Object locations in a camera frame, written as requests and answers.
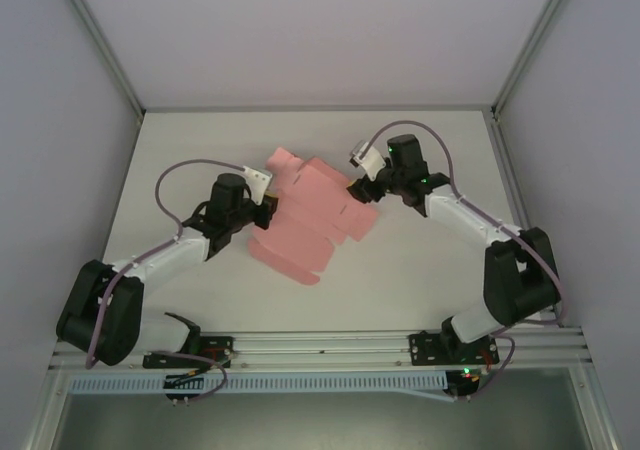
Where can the aluminium frame leg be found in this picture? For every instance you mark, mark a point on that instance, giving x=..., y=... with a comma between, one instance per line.
x=595, y=410
x=47, y=410

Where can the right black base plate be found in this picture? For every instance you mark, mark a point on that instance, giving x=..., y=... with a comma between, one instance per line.
x=425, y=350

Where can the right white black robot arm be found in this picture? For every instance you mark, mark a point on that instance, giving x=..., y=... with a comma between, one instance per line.
x=460, y=215

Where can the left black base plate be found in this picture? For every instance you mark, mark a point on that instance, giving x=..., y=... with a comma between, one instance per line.
x=220, y=345

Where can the pink paper box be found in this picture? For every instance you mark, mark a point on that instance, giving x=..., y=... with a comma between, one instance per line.
x=310, y=205

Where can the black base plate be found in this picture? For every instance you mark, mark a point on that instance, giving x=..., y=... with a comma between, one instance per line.
x=220, y=345
x=425, y=350

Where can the aluminium frame post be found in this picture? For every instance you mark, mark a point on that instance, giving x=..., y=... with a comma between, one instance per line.
x=532, y=45
x=105, y=45

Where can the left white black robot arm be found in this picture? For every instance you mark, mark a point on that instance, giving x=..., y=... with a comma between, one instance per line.
x=165, y=260

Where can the aluminium side rail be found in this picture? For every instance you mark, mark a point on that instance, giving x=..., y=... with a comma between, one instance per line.
x=512, y=170

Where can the aluminium frame crossbar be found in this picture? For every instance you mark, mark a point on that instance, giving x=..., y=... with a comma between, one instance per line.
x=320, y=108

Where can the grey metal panel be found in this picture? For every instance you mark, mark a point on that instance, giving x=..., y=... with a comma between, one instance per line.
x=320, y=425

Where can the black connector box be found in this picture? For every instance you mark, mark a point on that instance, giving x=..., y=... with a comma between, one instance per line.
x=465, y=386
x=177, y=397

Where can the aluminium mounting rail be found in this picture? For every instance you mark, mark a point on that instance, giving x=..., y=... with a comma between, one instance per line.
x=320, y=345

